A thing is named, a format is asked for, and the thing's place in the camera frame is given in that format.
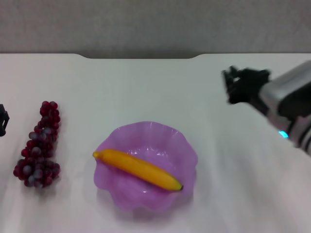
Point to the dark red grape bunch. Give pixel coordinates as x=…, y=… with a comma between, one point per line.
x=36, y=167

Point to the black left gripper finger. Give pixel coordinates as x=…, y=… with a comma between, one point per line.
x=3, y=120

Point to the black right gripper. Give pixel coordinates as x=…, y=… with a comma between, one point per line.
x=250, y=85

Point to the yellow banana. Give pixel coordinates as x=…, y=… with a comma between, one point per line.
x=138, y=170

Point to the translucent purple scalloped bowl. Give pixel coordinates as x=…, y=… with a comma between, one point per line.
x=145, y=136

